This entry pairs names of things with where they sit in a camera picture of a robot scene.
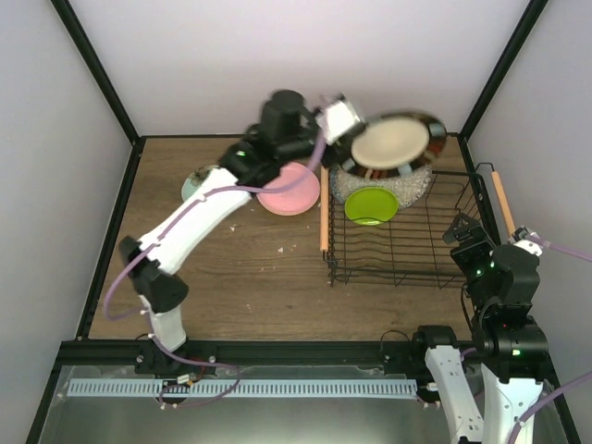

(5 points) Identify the pink plate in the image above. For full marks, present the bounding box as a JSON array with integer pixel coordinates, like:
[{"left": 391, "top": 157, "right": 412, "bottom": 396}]
[{"left": 257, "top": 162, "right": 320, "bottom": 211}]

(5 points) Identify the glossy black plate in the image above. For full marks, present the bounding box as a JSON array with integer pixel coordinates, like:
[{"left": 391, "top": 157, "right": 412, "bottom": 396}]
[{"left": 343, "top": 109, "right": 448, "bottom": 179}]

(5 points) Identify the light teal plate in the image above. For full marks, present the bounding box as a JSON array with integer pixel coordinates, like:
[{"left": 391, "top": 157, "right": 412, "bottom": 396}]
[{"left": 180, "top": 165, "right": 219, "bottom": 203}]

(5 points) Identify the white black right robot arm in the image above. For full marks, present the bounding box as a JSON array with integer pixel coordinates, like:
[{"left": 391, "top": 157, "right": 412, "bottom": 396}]
[{"left": 411, "top": 213, "right": 549, "bottom": 443}]

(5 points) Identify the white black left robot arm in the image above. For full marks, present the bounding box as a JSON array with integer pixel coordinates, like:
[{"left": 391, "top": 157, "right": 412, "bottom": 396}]
[{"left": 119, "top": 90, "right": 363, "bottom": 374}]

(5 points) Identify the green plate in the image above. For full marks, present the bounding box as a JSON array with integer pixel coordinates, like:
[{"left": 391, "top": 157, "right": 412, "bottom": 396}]
[{"left": 344, "top": 187, "right": 400, "bottom": 226}]

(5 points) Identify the speckled grey large plate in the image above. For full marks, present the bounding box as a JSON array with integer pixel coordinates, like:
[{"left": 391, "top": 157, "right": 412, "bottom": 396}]
[{"left": 329, "top": 166, "right": 433, "bottom": 208}]

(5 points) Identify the left wooden rack handle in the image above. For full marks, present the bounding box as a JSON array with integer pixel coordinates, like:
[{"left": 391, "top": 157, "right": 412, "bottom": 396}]
[{"left": 320, "top": 167, "right": 329, "bottom": 253}]

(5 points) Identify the wooden rack handle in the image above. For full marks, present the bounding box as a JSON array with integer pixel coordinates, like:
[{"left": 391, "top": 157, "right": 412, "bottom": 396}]
[
  {"left": 491, "top": 170, "right": 516, "bottom": 236},
  {"left": 320, "top": 167, "right": 329, "bottom": 253}
]

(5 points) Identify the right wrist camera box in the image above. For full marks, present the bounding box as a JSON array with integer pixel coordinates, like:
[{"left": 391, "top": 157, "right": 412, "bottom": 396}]
[{"left": 508, "top": 226, "right": 544, "bottom": 257}]

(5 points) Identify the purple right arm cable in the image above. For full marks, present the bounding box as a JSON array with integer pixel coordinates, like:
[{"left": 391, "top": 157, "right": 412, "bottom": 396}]
[{"left": 506, "top": 233, "right": 592, "bottom": 444}]

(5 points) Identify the right wooden rack handle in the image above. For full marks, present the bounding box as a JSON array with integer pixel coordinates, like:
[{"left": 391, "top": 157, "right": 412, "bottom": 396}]
[{"left": 491, "top": 170, "right": 516, "bottom": 236}]

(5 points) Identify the black wire dish rack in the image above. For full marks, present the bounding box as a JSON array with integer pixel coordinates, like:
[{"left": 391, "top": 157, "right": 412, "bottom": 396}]
[{"left": 322, "top": 158, "right": 496, "bottom": 289}]

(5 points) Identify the black cage frame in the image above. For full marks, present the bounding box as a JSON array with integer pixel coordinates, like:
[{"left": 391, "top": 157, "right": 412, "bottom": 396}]
[{"left": 25, "top": 0, "right": 584, "bottom": 444}]

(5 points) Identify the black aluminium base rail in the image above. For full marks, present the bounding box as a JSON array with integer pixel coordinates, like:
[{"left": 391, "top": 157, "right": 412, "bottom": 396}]
[{"left": 55, "top": 339, "right": 427, "bottom": 376}]

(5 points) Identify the white slotted cable duct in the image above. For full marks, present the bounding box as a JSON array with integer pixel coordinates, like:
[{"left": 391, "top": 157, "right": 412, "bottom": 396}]
[{"left": 67, "top": 378, "right": 417, "bottom": 400}]

